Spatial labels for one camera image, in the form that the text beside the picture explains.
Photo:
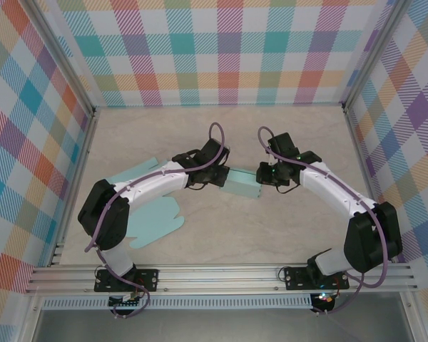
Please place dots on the aluminium side rail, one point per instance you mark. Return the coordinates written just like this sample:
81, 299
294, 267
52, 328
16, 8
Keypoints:
82, 167
360, 160

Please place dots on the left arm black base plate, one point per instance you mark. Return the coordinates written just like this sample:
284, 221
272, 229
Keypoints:
150, 279

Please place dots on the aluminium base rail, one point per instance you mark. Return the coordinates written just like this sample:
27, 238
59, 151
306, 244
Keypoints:
217, 278

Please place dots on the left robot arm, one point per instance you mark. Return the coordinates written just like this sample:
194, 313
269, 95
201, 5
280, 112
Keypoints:
103, 213

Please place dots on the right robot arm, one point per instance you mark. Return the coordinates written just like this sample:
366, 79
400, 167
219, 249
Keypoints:
371, 238

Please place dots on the aluminium back rail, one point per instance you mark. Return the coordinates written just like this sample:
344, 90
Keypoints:
217, 105

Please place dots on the aluminium frame post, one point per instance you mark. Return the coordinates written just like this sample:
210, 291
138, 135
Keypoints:
374, 53
57, 60

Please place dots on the teal paper box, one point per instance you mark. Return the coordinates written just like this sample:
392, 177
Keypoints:
242, 183

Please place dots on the grey metal panel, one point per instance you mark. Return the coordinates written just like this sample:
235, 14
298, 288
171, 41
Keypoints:
217, 326

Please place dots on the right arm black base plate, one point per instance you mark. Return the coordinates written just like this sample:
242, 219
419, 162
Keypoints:
296, 278

